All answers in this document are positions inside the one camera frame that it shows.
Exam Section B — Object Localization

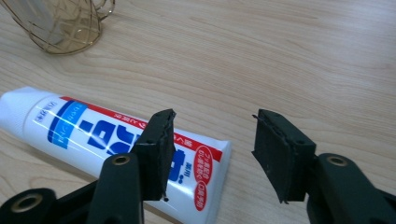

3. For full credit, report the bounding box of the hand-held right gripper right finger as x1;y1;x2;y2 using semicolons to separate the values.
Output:
251;108;318;204

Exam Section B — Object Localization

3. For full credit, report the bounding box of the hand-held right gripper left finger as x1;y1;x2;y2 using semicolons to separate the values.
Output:
132;108;177;202

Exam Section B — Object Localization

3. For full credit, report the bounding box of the white toothpaste tube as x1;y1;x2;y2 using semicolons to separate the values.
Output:
0;86;233;224

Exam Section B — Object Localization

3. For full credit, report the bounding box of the gold wire basket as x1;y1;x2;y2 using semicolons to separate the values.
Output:
0;0;117;56

